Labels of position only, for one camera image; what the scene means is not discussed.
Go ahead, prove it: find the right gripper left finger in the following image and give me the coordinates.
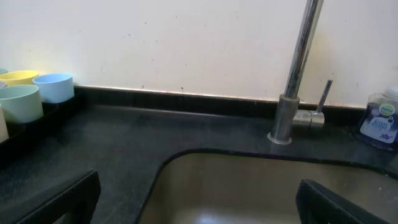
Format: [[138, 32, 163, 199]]
[[0, 169, 102, 224]]

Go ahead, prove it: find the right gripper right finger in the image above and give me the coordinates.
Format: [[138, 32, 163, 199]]
[[295, 179, 389, 224]]

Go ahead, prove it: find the white cup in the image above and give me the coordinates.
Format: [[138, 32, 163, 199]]
[[0, 104, 9, 144]]

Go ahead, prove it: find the steel sink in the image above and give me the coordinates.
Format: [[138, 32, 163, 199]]
[[135, 148, 398, 224]]

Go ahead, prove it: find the blue soap bottle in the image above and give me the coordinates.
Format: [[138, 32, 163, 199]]
[[354, 85, 398, 153]]

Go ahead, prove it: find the steel tap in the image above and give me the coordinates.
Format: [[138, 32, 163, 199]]
[[267, 0, 333, 146]]

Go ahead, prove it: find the black tray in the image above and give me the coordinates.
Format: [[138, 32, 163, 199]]
[[0, 93, 85, 166]]

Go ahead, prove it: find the blue cup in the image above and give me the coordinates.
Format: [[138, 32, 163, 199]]
[[32, 73, 75, 104]]

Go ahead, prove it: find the yellow cup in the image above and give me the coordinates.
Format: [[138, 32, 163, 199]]
[[0, 70, 40, 87]]

